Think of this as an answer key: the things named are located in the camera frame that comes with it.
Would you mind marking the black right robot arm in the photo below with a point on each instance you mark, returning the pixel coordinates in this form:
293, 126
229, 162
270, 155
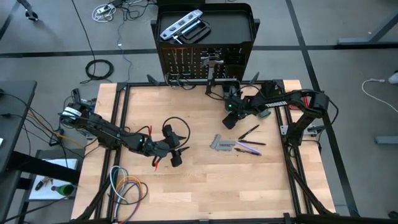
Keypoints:
280, 104

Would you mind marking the black pegboard tool cart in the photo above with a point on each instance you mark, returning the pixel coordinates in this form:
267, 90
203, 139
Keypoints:
230, 28

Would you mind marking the black chair caster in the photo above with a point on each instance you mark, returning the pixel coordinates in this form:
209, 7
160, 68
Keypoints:
393, 214

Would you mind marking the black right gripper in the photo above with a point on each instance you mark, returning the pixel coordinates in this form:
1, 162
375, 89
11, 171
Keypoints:
237, 105

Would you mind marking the person's foot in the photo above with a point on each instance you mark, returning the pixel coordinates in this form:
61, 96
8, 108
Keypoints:
394, 77

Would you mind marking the bunch of keys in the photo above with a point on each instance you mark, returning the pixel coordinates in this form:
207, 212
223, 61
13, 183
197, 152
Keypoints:
40, 185

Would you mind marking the black desk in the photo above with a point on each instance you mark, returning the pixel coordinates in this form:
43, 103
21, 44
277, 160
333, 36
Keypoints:
15, 109

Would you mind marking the black chair base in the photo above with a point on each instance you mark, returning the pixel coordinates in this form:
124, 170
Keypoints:
31, 14

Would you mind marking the steel claw hammer black grip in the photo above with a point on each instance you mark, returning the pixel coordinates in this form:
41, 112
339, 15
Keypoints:
210, 84
212, 71

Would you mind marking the green bottle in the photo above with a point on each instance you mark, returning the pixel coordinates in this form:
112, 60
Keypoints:
66, 189

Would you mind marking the black aluminium table frame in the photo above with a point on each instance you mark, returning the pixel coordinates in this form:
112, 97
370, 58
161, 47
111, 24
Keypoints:
140, 84

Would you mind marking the grey desk foot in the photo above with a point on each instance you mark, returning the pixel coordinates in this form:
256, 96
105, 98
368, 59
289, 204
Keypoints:
387, 140

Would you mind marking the black clamp with silver bar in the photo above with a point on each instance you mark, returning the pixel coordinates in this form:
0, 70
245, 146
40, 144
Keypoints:
205, 32

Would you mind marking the silver mounting bracket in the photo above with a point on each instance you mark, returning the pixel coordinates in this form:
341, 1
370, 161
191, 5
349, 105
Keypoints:
284, 129

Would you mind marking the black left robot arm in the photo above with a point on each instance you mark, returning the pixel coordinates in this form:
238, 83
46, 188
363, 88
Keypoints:
102, 130

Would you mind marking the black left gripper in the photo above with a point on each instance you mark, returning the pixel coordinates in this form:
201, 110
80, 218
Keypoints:
157, 147

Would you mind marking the black pegboard tool holder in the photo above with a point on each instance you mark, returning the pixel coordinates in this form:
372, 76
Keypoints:
234, 56

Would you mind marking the steel double pegboard hook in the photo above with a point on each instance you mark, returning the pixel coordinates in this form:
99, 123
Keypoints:
186, 74
174, 74

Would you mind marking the grey perforated building beam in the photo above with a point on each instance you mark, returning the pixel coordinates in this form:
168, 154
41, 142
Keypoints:
224, 148
228, 142
215, 141

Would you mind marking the green grey soft case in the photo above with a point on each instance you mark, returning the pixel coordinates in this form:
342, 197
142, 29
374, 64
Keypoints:
265, 113

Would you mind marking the grey torpedo spirit level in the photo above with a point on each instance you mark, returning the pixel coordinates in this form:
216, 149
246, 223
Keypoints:
180, 25

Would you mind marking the grey side table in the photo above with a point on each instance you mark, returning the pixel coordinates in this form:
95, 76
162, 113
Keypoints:
62, 154

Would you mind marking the white paper sheet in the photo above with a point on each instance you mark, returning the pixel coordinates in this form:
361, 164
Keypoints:
43, 193

